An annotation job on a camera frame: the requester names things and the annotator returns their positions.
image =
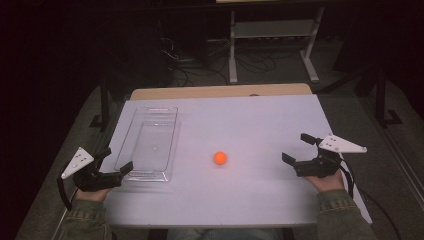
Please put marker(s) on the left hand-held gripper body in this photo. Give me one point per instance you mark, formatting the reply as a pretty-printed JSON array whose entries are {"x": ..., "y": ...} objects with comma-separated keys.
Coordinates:
[{"x": 87, "y": 173}]

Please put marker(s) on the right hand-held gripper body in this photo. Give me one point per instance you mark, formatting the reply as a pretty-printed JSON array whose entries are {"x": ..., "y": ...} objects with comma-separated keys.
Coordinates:
[{"x": 328, "y": 156}]

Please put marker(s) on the clear plastic tray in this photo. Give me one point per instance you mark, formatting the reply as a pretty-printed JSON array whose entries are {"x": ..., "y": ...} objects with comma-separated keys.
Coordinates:
[{"x": 150, "y": 143}]

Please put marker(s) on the orange ball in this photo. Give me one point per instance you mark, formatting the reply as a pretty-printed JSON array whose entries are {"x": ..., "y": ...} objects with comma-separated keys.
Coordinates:
[{"x": 220, "y": 158}]

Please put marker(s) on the person's left hand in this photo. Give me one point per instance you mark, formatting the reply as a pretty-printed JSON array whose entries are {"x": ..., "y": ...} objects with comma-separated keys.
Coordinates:
[{"x": 93, "y": 194}]

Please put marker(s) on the person's right hand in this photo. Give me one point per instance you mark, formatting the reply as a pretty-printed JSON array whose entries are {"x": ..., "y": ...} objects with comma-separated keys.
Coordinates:
[{"x": 326, "y": 182}]

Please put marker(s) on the black metal stand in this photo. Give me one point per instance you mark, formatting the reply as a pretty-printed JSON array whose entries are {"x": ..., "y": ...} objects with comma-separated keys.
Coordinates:
[
  {"x": 383, "y": 103},
  {"x": 101, "y": 110}
]

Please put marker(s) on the white metal stand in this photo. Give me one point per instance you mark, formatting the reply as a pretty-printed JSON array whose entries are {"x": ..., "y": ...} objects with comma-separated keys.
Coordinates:
[{"x": 273, "y": 33}]

